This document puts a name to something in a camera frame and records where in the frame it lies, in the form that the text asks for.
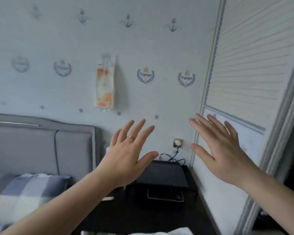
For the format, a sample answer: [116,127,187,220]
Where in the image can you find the person's left hand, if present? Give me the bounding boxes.
[95,119,160,189]

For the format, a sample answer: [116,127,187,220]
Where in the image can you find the black cables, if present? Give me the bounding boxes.
[159,146,187,165]

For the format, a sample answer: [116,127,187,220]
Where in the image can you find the person's right hand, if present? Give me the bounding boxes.
[188,113,260,189]

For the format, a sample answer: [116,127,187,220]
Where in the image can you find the orange white hanging wall bag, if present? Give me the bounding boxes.
[94,54,117,111]

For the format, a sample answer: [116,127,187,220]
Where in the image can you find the person's left forearm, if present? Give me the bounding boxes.
[0,171,130,235]

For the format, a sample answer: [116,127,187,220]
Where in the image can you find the black desk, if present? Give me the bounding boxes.
[71,164,221,235]

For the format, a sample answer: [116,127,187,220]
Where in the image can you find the plaid pillow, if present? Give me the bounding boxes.
[0,173,73,235]

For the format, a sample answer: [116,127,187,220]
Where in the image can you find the grey padded headboard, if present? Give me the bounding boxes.
[0,113,103,181]

